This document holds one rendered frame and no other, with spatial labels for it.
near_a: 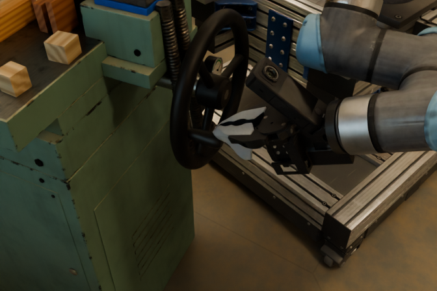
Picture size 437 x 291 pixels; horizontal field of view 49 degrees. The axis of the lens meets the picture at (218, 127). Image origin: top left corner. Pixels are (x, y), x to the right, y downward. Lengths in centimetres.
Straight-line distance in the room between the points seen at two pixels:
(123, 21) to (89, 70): 10
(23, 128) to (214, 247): 99
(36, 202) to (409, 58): 70
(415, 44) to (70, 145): 55
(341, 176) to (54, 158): 98
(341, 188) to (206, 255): 48
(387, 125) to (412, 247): 116
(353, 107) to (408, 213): 123
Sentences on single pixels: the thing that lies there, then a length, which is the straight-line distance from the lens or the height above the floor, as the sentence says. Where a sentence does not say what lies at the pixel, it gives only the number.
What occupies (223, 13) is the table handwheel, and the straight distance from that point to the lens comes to 79.
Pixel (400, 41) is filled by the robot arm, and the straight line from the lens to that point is 66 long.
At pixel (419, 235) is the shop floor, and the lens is 176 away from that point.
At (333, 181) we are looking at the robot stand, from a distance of 154.
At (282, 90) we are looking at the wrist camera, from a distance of 63.
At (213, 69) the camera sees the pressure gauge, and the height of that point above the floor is 68.
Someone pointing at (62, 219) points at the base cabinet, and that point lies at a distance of 97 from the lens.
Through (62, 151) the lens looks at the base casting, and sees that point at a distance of 82.
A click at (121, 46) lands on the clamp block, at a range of 82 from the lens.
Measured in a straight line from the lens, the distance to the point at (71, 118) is 82.
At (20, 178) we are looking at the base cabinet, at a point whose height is 67.
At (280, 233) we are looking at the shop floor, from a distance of 165.
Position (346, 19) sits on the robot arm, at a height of 102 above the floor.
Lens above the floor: 132
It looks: 41 degrees down
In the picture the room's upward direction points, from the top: straight up
